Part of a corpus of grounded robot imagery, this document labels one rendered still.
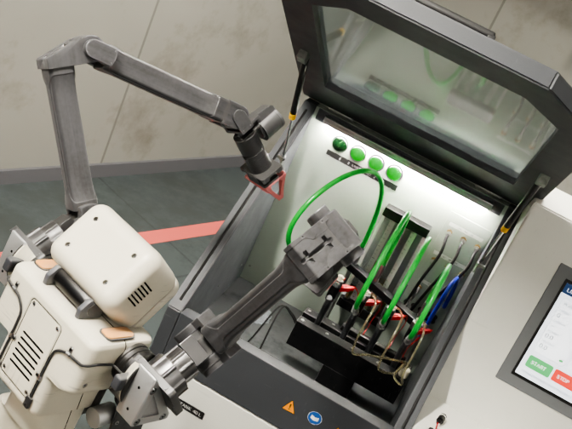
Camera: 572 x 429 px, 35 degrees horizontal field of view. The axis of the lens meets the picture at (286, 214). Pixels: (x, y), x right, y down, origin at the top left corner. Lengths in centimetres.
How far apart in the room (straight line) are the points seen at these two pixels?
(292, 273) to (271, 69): 409
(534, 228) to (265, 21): 316
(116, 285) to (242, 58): 373
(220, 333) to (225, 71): 368
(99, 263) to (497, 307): 115
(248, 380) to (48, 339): 78
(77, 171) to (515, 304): 119
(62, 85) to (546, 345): 138
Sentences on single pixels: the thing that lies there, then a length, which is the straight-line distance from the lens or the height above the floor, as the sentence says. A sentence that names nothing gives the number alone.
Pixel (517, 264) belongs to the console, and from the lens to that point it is 247.
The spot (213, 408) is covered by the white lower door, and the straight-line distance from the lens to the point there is 251.
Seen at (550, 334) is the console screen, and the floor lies 128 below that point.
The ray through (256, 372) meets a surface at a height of 91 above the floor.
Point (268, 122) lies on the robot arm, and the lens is 218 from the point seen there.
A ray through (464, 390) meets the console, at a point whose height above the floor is 104.
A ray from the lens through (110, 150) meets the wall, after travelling 503.
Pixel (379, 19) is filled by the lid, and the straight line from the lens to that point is 185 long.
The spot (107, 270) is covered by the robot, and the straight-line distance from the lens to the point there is 175.
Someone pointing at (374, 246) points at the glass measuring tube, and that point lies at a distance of 273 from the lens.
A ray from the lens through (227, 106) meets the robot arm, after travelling 212.
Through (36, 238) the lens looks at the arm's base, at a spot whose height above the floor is 122.
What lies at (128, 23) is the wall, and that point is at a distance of 466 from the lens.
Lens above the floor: 224
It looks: 24 degrees down
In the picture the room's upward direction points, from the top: 25 degrees clockwise
